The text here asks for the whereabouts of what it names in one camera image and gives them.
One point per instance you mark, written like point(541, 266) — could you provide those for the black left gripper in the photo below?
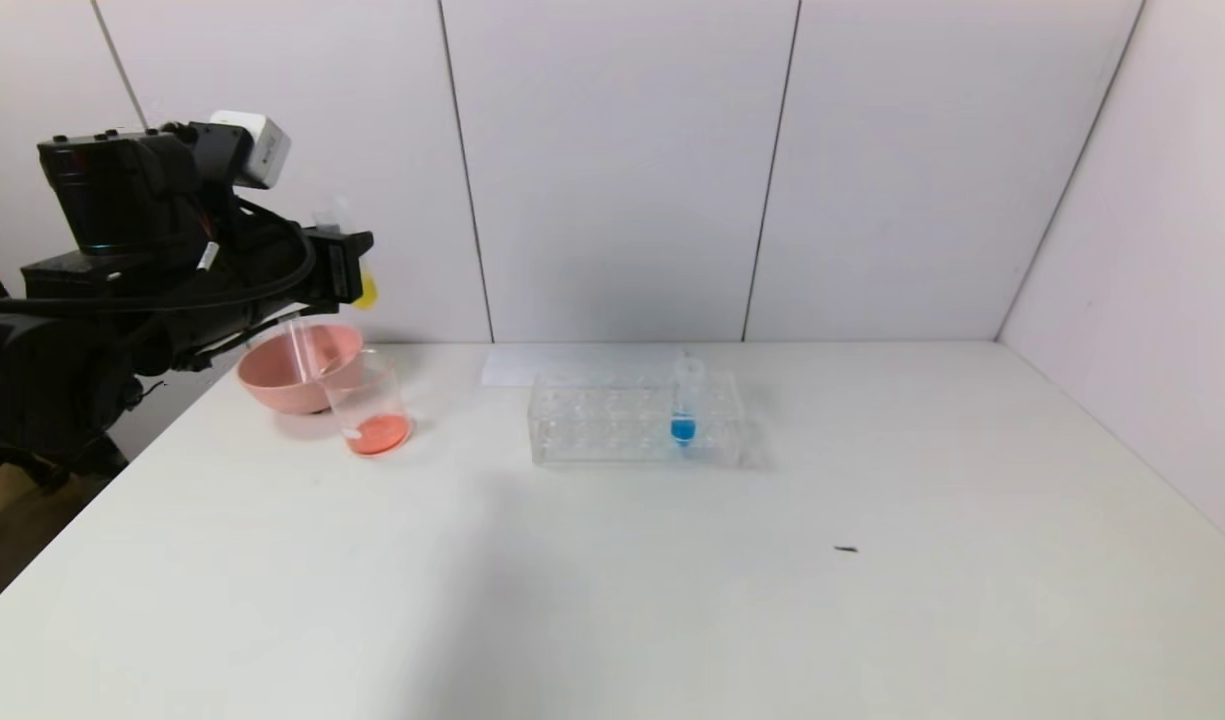
point(344, 266)

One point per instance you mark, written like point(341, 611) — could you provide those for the test tube with yellow pigment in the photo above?
point(367, 290)

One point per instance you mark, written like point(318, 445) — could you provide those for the test tube with red pigment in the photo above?
point(302, 350)

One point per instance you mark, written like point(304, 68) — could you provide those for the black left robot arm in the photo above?
point(102, 230)

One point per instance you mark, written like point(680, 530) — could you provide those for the clear glass beaker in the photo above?
point(377, 432)

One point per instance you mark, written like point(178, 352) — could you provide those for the clear acrylic test tube rack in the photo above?
point(592, 430)

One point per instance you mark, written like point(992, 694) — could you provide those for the test tube with blue pigment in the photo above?
point(683, 428)

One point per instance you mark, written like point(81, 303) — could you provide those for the pink plastic bowl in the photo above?
point(282, 385)

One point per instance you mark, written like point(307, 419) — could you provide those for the white paper sheet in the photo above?
point(517, 365)

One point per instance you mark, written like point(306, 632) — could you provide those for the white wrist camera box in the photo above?
point(262, 150)

